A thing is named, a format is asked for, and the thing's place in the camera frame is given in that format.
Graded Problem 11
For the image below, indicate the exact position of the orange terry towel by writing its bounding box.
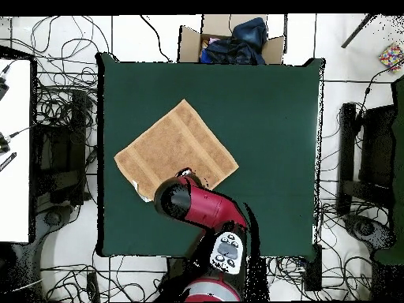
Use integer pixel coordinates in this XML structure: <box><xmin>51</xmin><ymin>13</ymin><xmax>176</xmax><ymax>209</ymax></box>
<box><xmin>114</xmin><ymin>98</ymin><xmax>240</xmax><ymax>203</ymax></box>

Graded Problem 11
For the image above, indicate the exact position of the colourful dotted item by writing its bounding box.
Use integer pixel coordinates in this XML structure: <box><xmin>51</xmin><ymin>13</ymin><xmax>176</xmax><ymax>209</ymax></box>
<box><xmin>378</xmin><ymin>43</ymin><xmax>404</xmax><ymax>73</ymax></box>

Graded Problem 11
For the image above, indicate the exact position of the dark green table cloth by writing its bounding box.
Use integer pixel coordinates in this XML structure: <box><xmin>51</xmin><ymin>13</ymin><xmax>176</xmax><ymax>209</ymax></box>
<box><xmin>95</xmin><ymin>52</ymin><xmax>326</xmax><ymax>262</ymax></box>

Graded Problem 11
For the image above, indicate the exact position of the cardboard box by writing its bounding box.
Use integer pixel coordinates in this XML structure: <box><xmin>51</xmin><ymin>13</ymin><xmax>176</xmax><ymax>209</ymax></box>
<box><xmin>178</xmin><ymin>13</ymin><xmax>287</xmax><ymax>65</ymax></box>

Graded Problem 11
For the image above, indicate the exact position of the dark blue clothing pile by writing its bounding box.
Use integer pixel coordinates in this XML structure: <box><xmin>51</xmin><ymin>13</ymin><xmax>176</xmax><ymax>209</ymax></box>
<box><xmin>199</xmin><ymin>17</ymin><xmax>268</xmax><ymax>65</ymax></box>

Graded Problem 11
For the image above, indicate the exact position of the black equipment stand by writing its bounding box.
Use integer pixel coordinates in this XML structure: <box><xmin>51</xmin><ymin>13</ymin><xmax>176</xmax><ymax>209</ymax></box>
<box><xmin>336</xmin><ymin>102</ymin><xmax>398</xmax><ymax>216</ymax></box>
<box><xmin>31</xmin><ymin>91</ymin><xmax>93</xmax><ymax>211</ymax></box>

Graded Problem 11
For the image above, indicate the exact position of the black power strip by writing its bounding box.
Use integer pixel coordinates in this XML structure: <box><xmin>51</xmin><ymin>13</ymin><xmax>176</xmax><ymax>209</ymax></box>
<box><xmin>86</xmin><ymin>271</ymin><xmax>101</xmax><ymax>303</ymax></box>

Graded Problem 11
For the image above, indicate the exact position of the white side table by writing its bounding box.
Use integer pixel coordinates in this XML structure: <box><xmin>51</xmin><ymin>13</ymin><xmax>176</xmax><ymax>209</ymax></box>
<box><xmin>0</xmin><ymin>58</ymin><xmax>33</xmax><ymax>244</ymax></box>

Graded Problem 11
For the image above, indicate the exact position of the green covered furniture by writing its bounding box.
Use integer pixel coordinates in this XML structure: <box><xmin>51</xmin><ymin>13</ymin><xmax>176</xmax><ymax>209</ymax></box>
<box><xmin>372</xmin><ymin>75</ymin><xmax>404</xmax><ymax>266</ymax></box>

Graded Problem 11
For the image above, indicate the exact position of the grey metal bar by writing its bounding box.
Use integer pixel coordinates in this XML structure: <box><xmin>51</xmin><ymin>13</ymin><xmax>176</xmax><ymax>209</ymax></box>
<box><xmin>341</xmin><ymin>13</ymin><xmax>377</xmax><ymax>49</ymax></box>

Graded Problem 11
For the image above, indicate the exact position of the black cable tangle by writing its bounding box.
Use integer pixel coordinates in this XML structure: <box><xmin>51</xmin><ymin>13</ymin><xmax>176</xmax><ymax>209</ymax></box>
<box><xmin>315</xmin><ymin>62</ymin><xmax>404</xmax><ymax>301</ymax></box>
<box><xmin>40</xmin><ymin>252</ymin><xmax>316</xmax><ymax>302</ymax></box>
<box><xmin>6</xmin><ymin>15</ymin><xmax>111</xmax><ymax>206</ymax></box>

